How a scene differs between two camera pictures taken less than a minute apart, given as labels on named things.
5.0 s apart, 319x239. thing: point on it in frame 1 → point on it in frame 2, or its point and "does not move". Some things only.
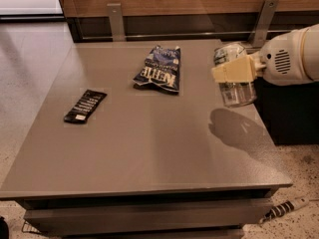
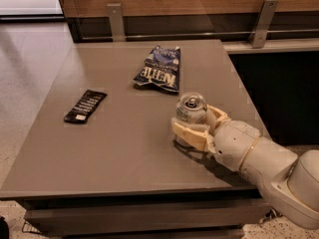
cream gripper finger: (239, 71) → (194, 135)
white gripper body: (280, 61) → (234, 143)
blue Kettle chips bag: (162, 68) does not move
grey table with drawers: (136, 141) does not move
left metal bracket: (116, 21) does not move
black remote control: (90, 101) does not move
